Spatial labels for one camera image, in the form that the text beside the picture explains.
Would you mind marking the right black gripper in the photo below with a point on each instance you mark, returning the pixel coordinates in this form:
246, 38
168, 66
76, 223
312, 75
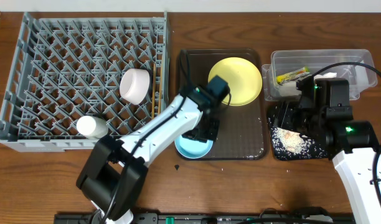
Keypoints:
284, 112

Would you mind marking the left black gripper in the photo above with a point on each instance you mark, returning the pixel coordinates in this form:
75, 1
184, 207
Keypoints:
203, 130

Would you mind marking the light blue bowl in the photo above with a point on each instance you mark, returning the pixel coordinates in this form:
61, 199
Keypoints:
192, 149

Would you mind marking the green orange snack wrapper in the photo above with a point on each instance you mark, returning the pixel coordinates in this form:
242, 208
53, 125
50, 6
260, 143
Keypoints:
292, 76

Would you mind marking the yellow plate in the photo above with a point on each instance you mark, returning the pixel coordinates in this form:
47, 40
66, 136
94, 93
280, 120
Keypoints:
243, 78

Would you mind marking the wooden chopstick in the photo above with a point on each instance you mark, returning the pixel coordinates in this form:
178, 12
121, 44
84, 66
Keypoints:
153, 91
160, 90

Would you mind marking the white shallow bowl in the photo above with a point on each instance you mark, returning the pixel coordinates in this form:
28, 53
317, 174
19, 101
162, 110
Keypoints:
134, 85

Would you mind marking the white napkin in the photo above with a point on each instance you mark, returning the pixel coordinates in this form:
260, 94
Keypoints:
326, 75

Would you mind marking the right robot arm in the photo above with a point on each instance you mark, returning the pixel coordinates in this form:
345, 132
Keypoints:
355, 151

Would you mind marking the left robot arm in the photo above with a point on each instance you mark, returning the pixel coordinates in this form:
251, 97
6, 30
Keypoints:
116, 170

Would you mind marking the black waste tray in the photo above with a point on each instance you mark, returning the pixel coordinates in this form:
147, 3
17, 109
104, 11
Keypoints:
314, 152

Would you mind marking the food scraps rice pile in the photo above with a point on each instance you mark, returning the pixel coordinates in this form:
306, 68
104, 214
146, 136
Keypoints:
289, 141

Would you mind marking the dark brown serving tray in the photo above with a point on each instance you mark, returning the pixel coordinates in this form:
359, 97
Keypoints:
242, 130

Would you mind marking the clear plastic bin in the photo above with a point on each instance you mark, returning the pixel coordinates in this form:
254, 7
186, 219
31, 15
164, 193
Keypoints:
285, 61

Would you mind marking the white cup in rack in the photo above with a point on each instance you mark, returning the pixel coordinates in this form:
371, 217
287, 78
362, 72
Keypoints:
92, 127

